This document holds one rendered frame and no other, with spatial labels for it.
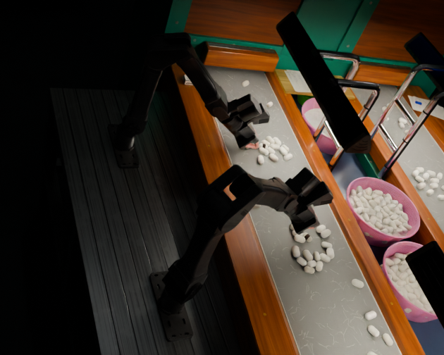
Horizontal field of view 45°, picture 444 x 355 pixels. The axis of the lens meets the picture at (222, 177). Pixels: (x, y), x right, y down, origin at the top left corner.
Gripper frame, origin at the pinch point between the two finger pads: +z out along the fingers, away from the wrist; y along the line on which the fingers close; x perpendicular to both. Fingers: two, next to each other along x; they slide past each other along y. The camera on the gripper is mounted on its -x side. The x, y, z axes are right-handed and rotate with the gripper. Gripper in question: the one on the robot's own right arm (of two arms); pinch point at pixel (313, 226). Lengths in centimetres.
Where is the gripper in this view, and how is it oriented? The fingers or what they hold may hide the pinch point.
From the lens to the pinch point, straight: 157.4
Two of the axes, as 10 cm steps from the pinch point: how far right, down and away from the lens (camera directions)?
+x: -8.2, 5.1, 2.7
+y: -2.4, -7.3, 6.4
